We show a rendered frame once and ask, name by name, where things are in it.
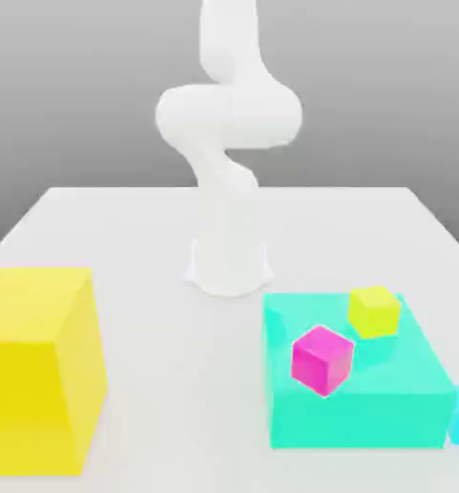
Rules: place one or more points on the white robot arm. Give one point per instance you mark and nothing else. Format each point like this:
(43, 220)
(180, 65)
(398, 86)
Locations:
(229, 115)

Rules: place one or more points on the small magenta cube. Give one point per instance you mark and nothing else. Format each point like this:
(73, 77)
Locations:
(321, 362)

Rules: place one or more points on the small yellow-green cube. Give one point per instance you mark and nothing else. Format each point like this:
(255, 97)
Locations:
(373, 314)

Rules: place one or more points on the large turquoise box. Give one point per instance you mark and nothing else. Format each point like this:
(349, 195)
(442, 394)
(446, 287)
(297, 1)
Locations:
(367, 416)

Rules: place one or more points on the large yellow box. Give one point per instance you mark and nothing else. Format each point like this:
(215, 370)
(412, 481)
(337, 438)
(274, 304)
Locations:
(29, 404)

